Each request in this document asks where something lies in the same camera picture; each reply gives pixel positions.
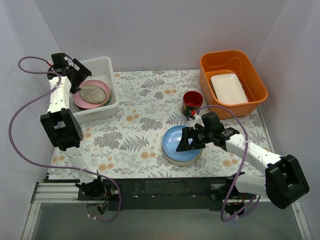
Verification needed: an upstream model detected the blue round plate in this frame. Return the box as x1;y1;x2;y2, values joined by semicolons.
162;125;197;160

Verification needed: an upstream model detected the pink round plate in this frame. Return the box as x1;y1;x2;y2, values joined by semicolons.
73;79;111;110

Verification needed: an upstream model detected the small cream patterned plate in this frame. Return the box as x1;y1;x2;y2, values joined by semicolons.
79;84;107;104

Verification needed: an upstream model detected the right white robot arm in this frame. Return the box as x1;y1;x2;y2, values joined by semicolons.
176;112;310;209

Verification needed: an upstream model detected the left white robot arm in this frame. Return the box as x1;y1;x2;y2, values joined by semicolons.
40;52;107;200

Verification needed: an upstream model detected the white translucent plastic bin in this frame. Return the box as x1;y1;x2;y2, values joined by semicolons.
69;56;120;123

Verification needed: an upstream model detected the orange plastic bin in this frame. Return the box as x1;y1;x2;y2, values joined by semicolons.
199;50;268;120

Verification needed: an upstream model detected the red black cup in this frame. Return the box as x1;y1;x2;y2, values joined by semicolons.
181;91;204;117

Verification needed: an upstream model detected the white rectangular plate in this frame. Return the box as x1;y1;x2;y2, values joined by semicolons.
210;73;248;105

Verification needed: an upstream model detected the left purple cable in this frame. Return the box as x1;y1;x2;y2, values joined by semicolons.
8;56;123;223

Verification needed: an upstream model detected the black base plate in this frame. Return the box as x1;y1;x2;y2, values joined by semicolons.
44;174;286;211

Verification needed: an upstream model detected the aluminium rail frame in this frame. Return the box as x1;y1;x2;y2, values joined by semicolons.
22;183;312;240

